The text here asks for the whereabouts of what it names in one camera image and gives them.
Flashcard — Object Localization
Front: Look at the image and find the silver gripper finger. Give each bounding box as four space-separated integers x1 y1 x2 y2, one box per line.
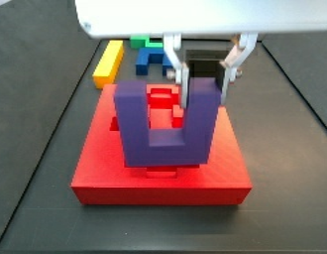
163 34 190 108
222 33 258 104

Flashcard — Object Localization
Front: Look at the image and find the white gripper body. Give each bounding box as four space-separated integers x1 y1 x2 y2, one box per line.
76 0 327 38

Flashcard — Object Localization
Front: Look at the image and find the purple U-shaped block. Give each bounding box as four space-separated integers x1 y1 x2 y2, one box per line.
113 77 222 167

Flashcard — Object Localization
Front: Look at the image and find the black angled fixture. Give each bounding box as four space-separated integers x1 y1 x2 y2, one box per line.
186 50 228 88

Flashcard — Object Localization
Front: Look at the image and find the red board with slots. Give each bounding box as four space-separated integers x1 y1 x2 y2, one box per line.
72 84 252 205

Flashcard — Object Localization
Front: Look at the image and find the blue U-shaped block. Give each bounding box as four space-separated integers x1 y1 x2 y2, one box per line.
135 48 174 75

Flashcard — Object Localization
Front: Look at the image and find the green stepped block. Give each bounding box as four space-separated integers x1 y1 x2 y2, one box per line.
130 36 163 50

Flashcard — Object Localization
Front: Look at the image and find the yellow long block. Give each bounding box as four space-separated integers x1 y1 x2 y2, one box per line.
92 40 124 89

